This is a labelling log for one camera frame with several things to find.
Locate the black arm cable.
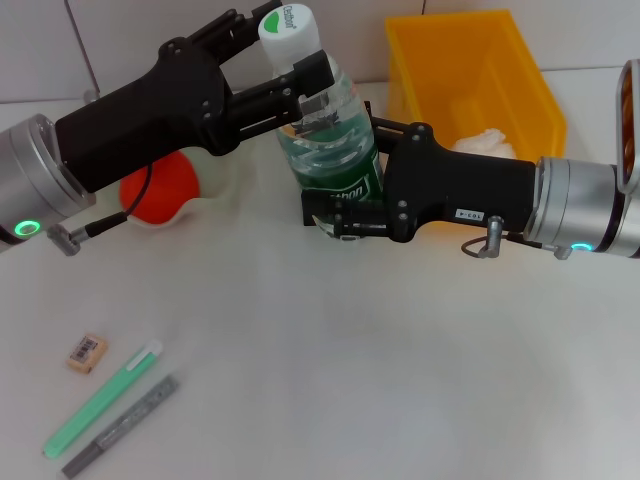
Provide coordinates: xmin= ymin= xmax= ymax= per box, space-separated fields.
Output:
xmin=47 ymin=159 xmax=154 ymax=257
xmin=462 ymin=230 xmax=574 ymax=261

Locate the beige eraser with barcode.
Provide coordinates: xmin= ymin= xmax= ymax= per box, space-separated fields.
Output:
xmin=64 ymin=333 xmax=109 ymax=375

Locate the green glass fruit plate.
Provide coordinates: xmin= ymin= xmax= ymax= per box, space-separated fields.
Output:
xmin=94 ymin=134 xmax=261 ymax=232

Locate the mint green pen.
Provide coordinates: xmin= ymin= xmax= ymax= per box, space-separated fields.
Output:
xmin=42 ymin=339 xmax=165 ymax=459

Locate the clear green-label water bottle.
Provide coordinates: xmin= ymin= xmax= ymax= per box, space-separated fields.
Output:
xmin=257 ymin=3 xmax=386 ymax=241

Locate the grey marker pen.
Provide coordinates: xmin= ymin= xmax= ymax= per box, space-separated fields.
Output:
xmin=60 ymin=373 xmax=181 ymax=479

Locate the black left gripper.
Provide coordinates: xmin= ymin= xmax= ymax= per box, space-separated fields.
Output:
xmin=53 ymin=0 xmax=286 ymax=194

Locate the white paper ball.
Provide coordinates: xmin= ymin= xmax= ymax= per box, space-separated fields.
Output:
xmin=452 ymin=127 xmax=519 ymax=160

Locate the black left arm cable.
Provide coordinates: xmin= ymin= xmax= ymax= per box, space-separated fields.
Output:
xmin=47 ymin=159 xmax=154 ymax=257

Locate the right gripper silver plug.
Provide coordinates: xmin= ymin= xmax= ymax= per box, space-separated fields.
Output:
xmin=477 ymin=215 xmax=505 ymax=260

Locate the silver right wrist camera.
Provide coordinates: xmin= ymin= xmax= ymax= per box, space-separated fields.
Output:
xmin=615 ymin=59 xmax=640 ymax=194

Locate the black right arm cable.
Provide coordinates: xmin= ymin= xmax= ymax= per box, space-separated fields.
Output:
xmin=462 ymin=230 xmax=574 ymax=261

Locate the yellow plastic bin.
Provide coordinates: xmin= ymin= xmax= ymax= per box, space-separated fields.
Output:
xmin=384 ymin=8 xmax=570 ymax=229

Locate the black mesh pen holder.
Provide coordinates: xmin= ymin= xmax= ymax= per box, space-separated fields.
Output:
xmin=298 ymin=99 xmax=376 ymax=229

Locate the red-orange toy orange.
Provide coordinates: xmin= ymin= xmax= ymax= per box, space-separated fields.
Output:
xmin=118 ymin=152 xmax=201 ymax=225

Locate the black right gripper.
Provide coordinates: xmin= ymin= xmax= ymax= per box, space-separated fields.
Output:
xmin=299 ymin=102 xmax=539 ymax=245

